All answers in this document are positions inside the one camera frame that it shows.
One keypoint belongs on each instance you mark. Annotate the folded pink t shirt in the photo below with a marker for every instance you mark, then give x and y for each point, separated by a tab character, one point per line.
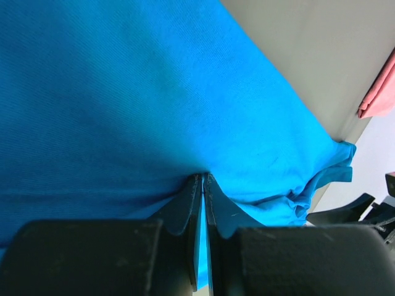
379	100

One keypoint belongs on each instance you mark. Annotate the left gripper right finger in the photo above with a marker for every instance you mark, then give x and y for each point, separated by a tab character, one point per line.
224	219

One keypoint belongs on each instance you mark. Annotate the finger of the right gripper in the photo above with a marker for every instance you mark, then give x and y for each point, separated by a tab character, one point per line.
349	213

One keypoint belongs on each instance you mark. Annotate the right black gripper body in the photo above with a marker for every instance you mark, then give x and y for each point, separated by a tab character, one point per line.
381	216

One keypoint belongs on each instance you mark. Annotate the blue t shirt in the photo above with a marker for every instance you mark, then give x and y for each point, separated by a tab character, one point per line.
107	107

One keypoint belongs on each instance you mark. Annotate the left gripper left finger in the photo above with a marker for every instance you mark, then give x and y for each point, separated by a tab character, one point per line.
175	267

